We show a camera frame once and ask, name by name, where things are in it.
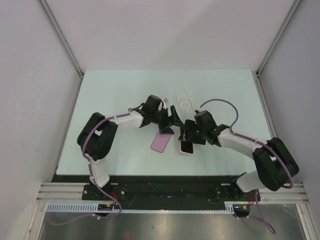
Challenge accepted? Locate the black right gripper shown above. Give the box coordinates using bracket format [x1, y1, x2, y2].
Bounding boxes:
[179, 119, 207, 146]

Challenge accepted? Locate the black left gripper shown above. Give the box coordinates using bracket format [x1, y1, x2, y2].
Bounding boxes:
[151, 106, 184, 135]

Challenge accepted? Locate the purple phone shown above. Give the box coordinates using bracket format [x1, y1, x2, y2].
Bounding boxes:
[150, 132, 172, 153]

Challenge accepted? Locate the clear phone case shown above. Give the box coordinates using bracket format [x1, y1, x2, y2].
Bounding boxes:
[176, 94, 195, 120]

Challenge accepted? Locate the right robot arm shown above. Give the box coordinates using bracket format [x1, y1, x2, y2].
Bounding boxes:
[179, 110, 300, 201]

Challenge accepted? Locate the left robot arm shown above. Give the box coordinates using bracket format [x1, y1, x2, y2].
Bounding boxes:
[77, 94, 184, 200]

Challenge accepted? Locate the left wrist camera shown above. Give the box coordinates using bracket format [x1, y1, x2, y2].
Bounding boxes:
[161, 97, 169, 109]

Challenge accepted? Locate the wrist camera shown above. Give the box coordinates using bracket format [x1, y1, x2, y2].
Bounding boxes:
[161, 97, 169, 109]
[195, 107, 204, 115]

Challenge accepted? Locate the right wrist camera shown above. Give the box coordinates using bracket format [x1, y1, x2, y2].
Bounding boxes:
[195, 107, 204, 115]

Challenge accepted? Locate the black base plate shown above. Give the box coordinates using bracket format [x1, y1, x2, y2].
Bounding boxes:
[51, 173, 262, 203]

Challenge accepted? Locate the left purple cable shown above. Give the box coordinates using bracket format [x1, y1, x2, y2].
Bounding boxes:
[46, 108, 135, 225]

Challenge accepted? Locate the purple cable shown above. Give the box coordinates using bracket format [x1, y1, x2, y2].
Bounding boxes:
[198, 99, 296, 235]
[46, 108, 135, 225]

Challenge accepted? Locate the right aluminium side rail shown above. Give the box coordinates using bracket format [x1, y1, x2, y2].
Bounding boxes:
[252, 72, 280, 138]

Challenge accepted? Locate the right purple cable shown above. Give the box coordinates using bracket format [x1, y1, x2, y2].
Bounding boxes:
[198, 99, 296, 235]

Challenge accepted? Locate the white slotted cable duct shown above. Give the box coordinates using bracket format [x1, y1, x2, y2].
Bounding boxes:
[46, 202, 249, 214]

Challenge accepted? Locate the aluminium front rail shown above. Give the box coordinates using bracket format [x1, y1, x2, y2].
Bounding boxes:
[36, 182, 309, 204]

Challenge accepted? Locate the right aluminium corner post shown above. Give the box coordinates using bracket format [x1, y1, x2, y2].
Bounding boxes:
[255, 0, 304, 77]

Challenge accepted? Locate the aluminium corner post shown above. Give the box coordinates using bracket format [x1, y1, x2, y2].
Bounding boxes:
[37, 0, 84, 80]
[255, 0, 304, 77]

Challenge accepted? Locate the left aluminium corner post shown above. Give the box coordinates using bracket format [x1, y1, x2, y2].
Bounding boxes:
[37, 0, 84, 80]

